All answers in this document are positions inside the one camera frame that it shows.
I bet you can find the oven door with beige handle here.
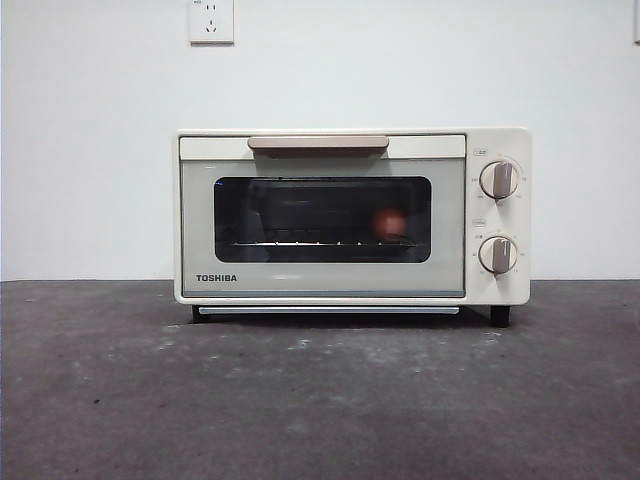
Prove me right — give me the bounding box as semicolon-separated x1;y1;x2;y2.
178;133;468;300

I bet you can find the white wall socket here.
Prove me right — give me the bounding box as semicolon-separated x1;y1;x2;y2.
189;0;236;47

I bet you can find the cream Toshiba toaster oven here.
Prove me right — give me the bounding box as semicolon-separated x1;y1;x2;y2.
173;127;533;329

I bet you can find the silver oven crumb tray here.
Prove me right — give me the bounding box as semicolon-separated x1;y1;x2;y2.
198;306;460;316

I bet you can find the metal wire oven rack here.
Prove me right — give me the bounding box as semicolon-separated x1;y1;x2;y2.
231;239;416;249

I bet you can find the brown egg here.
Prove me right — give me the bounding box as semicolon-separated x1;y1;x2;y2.
372;207;409;239

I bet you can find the beige oven knob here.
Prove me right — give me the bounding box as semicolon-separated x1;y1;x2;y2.
478;159;520;201
477;234;520;276

